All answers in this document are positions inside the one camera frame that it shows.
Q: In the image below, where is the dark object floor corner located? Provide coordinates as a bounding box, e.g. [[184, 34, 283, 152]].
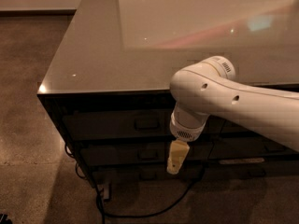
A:
[[0, 214, 12, 224]]

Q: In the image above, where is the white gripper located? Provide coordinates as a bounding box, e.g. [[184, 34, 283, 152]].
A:
[[166, 103, 209, 175]]

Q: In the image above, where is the black floor cable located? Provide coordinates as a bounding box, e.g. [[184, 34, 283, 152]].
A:
[[64, 119, 225, 224]]

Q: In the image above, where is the grey drawer cabinet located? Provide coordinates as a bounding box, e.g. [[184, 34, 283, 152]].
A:
[[37, 0, 299, 186]]

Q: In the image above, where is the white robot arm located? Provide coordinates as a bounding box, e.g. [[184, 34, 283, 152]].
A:
[[167, 56, 299, 175]]

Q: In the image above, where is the drawer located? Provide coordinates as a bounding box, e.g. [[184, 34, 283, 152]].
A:
[[93, 162, 203, 184], [78, 139, 215, 166], [209, 136, 296, 159], [221, 120, 246, 133], [61, 107, 225, 141], [204, 160, 299, 180]]

